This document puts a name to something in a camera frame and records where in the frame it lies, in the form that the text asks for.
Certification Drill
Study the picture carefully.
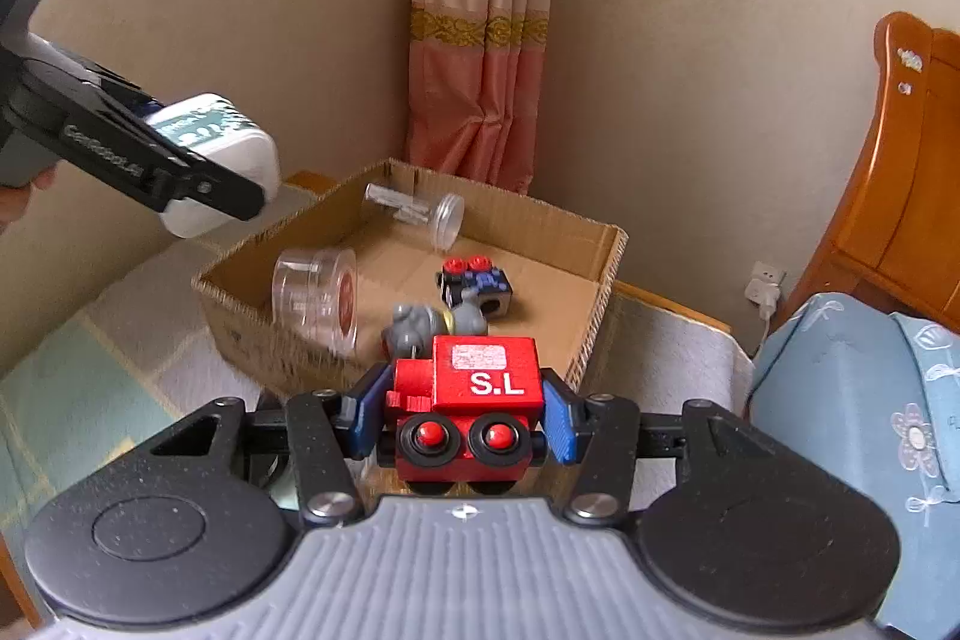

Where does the wooden bed headboard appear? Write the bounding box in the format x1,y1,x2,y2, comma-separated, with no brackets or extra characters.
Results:
772,10,960,335

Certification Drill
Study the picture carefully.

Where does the grey toy elephant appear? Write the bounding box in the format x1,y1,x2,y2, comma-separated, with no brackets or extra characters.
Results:
446,289,491,338
382,302,445,358

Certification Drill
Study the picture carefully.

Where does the cardboard box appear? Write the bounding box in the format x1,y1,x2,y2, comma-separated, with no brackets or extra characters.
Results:
193,158,629,402

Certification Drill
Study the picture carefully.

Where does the pink curtain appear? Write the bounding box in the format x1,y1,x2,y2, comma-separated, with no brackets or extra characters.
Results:
404,0,564,197

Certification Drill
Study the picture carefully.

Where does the checked blanket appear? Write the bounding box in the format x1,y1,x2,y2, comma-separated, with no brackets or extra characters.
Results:
0,241,755,611

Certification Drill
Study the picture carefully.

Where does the black blue toy train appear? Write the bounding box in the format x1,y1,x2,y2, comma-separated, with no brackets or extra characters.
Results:
436,253,515,319

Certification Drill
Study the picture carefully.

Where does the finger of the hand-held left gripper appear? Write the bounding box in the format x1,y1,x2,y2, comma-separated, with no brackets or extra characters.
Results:
94,61,166,120
142,158,268,223

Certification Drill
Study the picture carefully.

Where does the blue floral bedsheet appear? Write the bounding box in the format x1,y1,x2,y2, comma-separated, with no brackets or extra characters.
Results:
748,290,960,640

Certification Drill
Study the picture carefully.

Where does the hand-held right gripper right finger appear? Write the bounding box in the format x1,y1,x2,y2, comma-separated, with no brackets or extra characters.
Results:
540,370,781,527

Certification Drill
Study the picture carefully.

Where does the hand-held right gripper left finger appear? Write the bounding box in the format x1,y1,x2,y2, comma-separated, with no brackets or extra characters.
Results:
150,364,392,530

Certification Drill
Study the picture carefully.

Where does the clear lettered plastic jar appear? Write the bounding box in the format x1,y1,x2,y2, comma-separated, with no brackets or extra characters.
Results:
363,182,467,253

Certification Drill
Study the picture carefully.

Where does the person's left hand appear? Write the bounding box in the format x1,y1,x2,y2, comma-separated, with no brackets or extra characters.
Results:
0,166,59,230

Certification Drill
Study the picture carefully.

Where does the white green medicine bottle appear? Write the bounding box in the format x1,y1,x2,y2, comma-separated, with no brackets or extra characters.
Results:
142,93,283,239

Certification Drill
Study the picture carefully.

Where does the red toy train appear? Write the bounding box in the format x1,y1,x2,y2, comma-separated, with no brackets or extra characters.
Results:
378,335,549,499

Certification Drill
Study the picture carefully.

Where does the white wall socket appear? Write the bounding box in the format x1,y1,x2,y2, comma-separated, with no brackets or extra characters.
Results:
745,260,789,301

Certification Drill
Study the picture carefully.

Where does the blue floral pillow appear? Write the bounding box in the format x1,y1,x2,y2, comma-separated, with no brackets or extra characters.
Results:
892,311,960,536

